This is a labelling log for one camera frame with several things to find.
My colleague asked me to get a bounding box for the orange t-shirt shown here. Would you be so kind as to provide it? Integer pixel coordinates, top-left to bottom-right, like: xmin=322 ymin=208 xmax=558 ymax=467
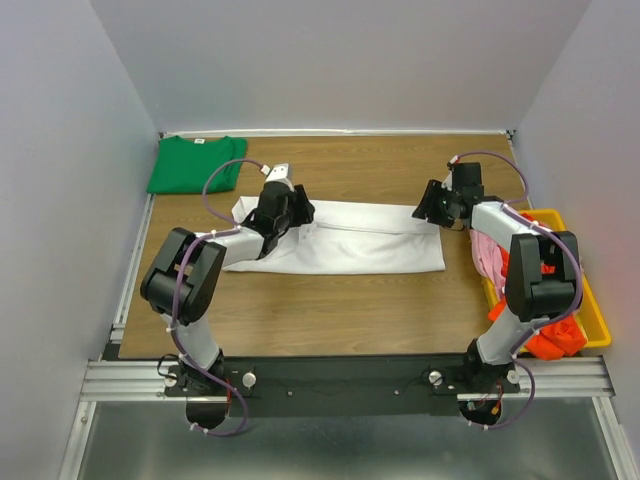
xmin=488 ymin=247 xmax=587 ymax=361

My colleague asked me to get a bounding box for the folded green t-shirt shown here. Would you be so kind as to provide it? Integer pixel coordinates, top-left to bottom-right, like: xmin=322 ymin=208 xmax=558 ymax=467
xmin=147 ymin=136 xmax=248 ymax=195

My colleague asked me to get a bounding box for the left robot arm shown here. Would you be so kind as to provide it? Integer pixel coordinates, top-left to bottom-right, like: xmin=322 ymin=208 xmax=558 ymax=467
xmin=140 ymin=181 xmax=315 ymax=395

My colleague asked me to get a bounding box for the pink t-shirt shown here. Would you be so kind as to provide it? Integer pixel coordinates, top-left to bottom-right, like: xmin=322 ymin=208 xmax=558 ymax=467
xmin=470 ymin=230 xmax=509 ymax=300

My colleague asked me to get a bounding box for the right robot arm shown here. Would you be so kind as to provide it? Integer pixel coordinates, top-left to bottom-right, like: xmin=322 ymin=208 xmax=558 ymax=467
xmin=412 ymin=158 xmax=583 ymax=392

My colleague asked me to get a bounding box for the yellow plastic bin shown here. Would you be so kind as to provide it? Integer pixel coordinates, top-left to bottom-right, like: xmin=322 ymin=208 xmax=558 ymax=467
xmin=483 ymin=209 xmax=611 ymax=350

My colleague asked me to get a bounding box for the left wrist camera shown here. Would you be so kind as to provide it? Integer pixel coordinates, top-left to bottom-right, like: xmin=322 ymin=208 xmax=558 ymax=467
xmin=265 ymin=163 xmax=293 ymax=190

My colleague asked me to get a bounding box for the aluminium frame rail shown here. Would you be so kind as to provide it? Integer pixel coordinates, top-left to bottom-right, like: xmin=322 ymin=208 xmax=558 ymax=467
xmin=80 ymin=357 xmax=615 ymax=402

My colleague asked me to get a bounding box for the white t-shirt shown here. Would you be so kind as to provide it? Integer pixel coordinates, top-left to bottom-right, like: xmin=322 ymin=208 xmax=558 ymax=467
xmin=225 ymin=200 xmax=446 ymax=275

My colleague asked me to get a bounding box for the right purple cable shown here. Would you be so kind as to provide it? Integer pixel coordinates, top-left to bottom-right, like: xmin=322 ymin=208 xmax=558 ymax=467
xmin=447 ymin=150 xmax=585 ymax=431

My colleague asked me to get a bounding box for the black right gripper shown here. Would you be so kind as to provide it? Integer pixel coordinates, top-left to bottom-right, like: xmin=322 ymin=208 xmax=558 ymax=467
xmin=410 ymin=179 xmax=459 ymax=229

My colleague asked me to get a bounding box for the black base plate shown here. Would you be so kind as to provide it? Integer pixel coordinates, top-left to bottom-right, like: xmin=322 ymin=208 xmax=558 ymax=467
xmin=157 ymin=353 xmax=520 ymax=419

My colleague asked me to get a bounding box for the purple cable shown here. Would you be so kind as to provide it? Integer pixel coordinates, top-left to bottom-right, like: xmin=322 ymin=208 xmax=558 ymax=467
xmin=164 ymin=158 xmax=274 ymax=437
xmin=447 ymin=150 xmax=585 ymax=431

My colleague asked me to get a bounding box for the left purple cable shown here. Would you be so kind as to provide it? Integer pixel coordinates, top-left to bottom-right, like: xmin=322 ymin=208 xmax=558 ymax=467
xmin=164 ymin=158 xmax=274 ymax=437

